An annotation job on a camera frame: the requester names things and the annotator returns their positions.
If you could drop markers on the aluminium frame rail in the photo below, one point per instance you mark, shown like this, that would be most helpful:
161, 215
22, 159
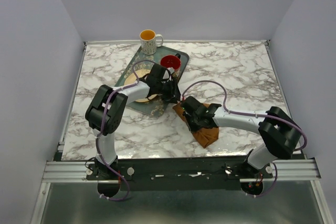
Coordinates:
75, 172

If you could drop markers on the white mug yellow inside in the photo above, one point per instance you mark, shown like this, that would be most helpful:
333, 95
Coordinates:
150, 41

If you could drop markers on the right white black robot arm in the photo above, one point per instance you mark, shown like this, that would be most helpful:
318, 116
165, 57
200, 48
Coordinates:
279, 133

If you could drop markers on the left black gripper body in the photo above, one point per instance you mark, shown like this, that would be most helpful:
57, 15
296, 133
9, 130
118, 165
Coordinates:
166, 90

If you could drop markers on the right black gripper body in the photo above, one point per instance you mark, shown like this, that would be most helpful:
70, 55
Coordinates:
193, 120

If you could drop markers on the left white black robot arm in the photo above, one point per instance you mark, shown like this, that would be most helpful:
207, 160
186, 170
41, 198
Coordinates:
106, 109

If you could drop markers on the brown cloth napkin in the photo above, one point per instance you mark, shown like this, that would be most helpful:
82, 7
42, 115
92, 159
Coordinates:
204, 137

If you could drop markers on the green floral tray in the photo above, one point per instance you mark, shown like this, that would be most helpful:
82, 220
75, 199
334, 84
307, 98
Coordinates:
156, 107

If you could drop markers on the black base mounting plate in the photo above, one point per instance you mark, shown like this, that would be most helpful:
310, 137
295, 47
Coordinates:
193, 173

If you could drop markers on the red black mug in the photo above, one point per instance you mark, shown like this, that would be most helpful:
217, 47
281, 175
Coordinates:
172, 61

